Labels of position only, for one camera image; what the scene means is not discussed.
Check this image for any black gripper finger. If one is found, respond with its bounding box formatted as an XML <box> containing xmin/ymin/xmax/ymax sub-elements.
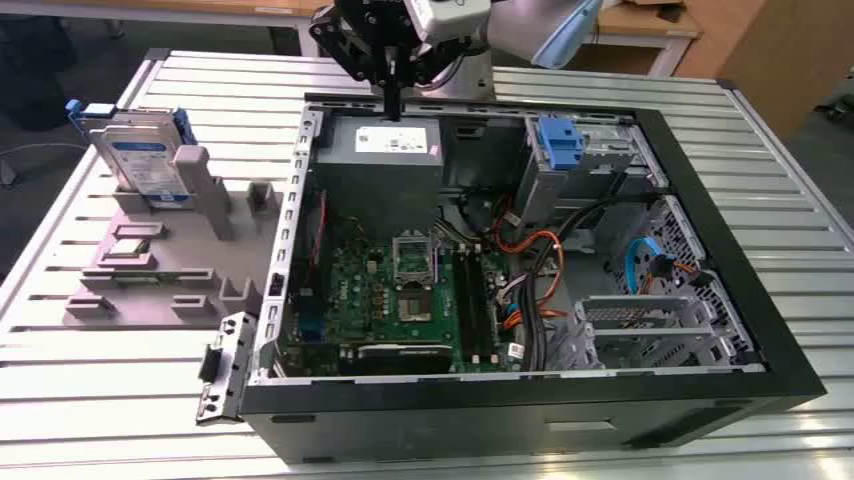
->
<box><xmin>394</xmin><ymin>39</ymin><xmax>468</xmax><ymax>122</ymax></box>
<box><xmin>307</xmin><ymin>7</ymin><xmax>396</xmax><ymax>122</ymax></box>

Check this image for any hard disk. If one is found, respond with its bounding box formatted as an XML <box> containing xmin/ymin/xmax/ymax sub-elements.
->
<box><xmin>64</xmin><ymin>99</ymin><xmax>196</xmax><ymax>214</ymax></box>

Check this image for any metal disk bay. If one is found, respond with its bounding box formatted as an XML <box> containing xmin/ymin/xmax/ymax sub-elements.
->
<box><xmin>572</xmin><ymin>294</ymin><xmax>766</xmax><ymax>372</ymax></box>

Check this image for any grey power supply unit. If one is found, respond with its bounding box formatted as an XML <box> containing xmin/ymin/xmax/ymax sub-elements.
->
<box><xmin>311</xmin><ymin>115</ymin><xmax>446</xmax><ymax>236</ymax></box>

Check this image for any blue plastic drive latch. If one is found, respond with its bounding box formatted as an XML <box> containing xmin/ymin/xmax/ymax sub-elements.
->
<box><xmin>536</xmin><ymin>117</ymin><xmax>586</xmax><ymax>171</ymax></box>

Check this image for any metal optical drive cage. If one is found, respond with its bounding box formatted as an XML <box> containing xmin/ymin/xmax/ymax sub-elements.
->
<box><xmin>516</xmin><ymin>117</ymin><xmax>668</xmax><ymax>226</ymax></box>

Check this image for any CPU socket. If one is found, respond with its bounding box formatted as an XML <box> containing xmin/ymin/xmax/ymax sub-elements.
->
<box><xmin>390</xmin><ymin>232</ymin><xmax>436</xmax><ymax>289</ymax></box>

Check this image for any grey parts rack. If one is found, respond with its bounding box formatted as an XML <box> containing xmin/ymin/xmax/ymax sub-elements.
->
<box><xmin>63</xmin><ymin>142</ymin><xmax>285</xmax><ymax>329</ymax></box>

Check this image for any black RAM slot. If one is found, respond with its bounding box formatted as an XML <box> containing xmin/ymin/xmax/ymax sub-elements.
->
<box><xmin>452</xmin><ymin>243</ymin><xmax>482</xmax><ymax>364</ymax></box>
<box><xmin>470</xmin><ymin>243</ymin><xmax>500</xmax><ymax>364</ymax></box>

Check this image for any green motherboard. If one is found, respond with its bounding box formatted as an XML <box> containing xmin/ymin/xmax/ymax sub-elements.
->
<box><xmin>276</xmin><ymin>234</ymin><xmax>528</xmax><ymax>376</ymax></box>

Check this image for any metal socket cover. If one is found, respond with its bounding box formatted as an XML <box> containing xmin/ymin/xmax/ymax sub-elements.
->
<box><xmin>396</xmin><ymin>288</ymin><xmax>440</xmax><ymax>325</ymax></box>

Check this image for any silver CPU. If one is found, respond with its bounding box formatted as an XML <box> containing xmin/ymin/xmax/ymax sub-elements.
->
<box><xmin>105</xmin><ymin>238</ymin><xmax>152</xmax><ymax>257</ymax></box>

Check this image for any green RAM stick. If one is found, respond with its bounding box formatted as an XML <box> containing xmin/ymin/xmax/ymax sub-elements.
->
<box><xmin>112</xmin><ymin>270</ymin><xmax>181</xmax><ymax>282</ymax></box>

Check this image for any brown wooden cabinet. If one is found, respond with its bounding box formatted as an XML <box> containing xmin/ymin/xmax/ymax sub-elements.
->
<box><xmin>679</xmin><ymin>0</ymin><xmax>854</xmax><ymax>141</ymax></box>

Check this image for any black graphics card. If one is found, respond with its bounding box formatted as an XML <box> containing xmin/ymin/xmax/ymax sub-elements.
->
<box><xmin>336</xmin><ymin>342</ymin><xmax>455</xmax><ymax>376</ymax></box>

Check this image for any dark chair base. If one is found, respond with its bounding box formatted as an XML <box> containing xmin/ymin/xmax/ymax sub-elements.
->
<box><xmin>813</xmin><ymin>89</ymin><xmax>854</xmax><ymax>121</ymax></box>

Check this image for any black open PC case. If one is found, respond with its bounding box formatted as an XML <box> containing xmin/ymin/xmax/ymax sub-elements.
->
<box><xmin>236</xmin><ymin>91</ymin><xmax>829</xmax><ymax>464</ymax></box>

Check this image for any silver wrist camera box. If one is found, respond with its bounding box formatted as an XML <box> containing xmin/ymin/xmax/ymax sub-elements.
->
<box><xmin>406</xmin><ymin>0</ymin><xmax>495</xmax><ymax>47</ymax></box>

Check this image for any thin red wire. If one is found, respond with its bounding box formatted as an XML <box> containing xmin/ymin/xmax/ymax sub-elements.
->
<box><xmin>299</xmin><ymin>188</ymin><xmax>330</xmax><ymax>297</ymax></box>

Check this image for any wooden desk with white frame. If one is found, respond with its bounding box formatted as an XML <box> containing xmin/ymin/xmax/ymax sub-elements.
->
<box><xmin>39</xmin><ymin>0</ymin><xmax>706</xmax><ymax>79</ymax></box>

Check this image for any orange wire bundle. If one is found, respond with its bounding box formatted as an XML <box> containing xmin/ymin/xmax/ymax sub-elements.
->
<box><xmin>491</xmin><ymin>197</ymin><xmax>570</xmax><ymax>334</ymax></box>

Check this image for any white floor cable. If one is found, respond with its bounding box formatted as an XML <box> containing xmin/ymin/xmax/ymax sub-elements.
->
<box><xmin>0</xmin><ymin>142</ymin><xmax>88</xmax><ymax>156</ymax></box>

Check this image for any blue data wire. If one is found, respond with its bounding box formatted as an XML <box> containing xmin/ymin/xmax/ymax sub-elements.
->
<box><xmin>626</xmin><ymin>237</ymin><xmax>672</xmax><ymax>296</ymax></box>

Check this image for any black wire bundle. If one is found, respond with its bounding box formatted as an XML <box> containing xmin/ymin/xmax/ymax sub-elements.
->
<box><xmin>516</xmin><ymin>192</ymin><xmax>668</xmax><ymax>374</ymax></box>

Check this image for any orange power wire with connector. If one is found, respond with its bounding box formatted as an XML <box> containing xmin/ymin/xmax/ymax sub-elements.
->
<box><xmin>640</xmin><ymin>253</ymin><xmax>720</xmax><ymax>292</ymax></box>

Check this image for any hinged metal case bracket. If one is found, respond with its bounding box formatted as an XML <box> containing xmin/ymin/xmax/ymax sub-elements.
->
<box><xmin>195</xmin><ymin>309</ymin><xmax>263</xmax><ymax>426</ymax></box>

